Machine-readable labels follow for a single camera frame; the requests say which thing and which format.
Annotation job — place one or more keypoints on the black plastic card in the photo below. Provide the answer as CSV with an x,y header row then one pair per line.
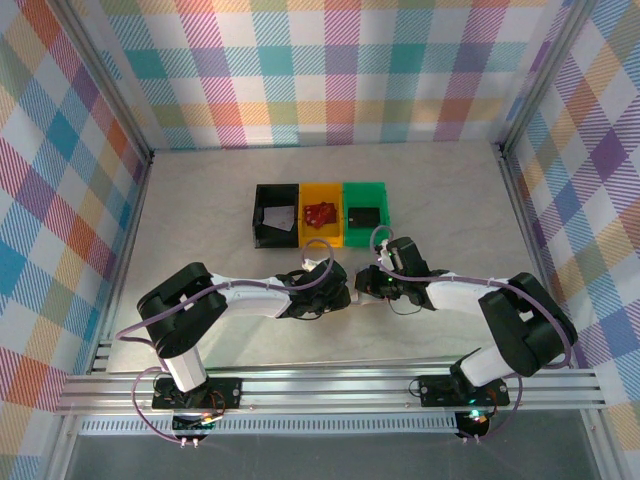
x,y
365,222
372,210

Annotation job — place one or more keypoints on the aluminium side rail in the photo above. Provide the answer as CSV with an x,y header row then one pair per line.
x,y
534,250
123,250

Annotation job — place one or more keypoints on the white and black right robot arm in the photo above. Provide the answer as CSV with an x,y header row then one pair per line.
x,y
450,297

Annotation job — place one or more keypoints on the aluminium corner post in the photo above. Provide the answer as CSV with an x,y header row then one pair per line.
x,y
541,75
105,75

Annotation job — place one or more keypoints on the yellow plastic bin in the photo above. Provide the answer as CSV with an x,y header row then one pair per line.
x,y
320,239

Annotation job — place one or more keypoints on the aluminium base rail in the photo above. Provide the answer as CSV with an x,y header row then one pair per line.
x,y
325,387

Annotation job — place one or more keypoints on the small circuit board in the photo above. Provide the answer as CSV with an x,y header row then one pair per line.
x,y
192,424
475,422

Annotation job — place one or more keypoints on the tan leather card holder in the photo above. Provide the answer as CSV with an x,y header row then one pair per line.
x,y
365,301

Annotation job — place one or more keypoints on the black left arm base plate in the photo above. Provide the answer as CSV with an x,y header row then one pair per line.
x,y
230,392

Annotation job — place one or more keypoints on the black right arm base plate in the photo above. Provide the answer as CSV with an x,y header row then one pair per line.
x,y
435,390

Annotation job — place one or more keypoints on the black plastic bin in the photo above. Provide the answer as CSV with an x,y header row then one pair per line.
x,y
260,237

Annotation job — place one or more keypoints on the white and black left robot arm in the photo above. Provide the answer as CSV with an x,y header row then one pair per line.
x,y
255,302

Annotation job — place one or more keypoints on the green plastic bin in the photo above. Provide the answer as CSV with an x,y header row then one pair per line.
x,y
365,192

